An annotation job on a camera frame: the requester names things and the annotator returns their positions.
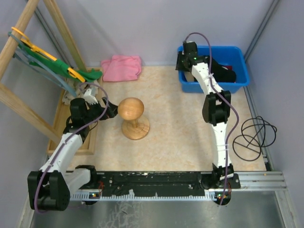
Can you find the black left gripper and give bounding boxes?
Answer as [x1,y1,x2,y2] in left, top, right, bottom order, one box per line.
[84,97,122,124]

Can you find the black cap with gold embroidery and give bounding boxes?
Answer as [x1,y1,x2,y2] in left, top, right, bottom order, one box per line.
[211,59,237,83]

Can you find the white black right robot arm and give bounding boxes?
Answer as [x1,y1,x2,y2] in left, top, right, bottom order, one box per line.
[176,41,234,188]

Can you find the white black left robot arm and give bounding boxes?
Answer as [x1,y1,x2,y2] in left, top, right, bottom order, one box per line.
[27,96,118,213]

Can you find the beige cap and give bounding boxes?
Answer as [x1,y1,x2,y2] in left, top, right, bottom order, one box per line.
[184,72,195,82]

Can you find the wooden hat stand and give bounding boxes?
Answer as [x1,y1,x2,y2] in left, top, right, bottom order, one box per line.
[118,97,150,140]

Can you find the beige crumpled cloth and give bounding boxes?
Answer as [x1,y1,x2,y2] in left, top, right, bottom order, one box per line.
[62,79,99,105]

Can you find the wooden tray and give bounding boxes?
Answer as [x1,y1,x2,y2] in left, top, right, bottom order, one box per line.
[46,66,104,156]

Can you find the pink cloth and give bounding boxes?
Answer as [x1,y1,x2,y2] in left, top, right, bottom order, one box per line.
[101,55,142,82]

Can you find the blue plastic bin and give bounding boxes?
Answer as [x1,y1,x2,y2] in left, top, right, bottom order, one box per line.
[179,46,250,94]

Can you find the yellow hanger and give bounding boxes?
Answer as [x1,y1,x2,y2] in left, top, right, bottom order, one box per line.
[8,27,87,83]

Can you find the green cloth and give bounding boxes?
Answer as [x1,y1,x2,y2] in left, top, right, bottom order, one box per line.
[21,38,103,82]

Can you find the blue-grey hanger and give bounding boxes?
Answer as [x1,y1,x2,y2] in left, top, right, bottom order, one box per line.
[8,32,66,90]

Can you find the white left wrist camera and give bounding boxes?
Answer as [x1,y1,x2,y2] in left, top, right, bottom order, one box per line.
[83,87,98,105]

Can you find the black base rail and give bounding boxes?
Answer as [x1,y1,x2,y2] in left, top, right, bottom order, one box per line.
[70,171,241,205]

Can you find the black coiled cable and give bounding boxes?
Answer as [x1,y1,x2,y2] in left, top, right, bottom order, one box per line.
[232,115,278,162]

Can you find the aluminium frame rail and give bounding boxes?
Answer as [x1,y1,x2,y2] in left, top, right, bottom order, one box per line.
[28,171,285,202]

